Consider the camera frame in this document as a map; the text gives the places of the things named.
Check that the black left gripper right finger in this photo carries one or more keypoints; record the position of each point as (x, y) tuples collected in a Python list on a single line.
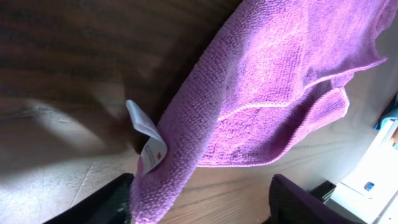
[(290, 204)]

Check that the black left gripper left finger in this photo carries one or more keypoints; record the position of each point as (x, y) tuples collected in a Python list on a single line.
[(108, 205)]

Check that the purple microfiber cloth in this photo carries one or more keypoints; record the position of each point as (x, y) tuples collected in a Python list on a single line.
[(273, 73)]

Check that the white equipment in background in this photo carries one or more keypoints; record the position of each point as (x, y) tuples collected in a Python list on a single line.
[(369, 193)]

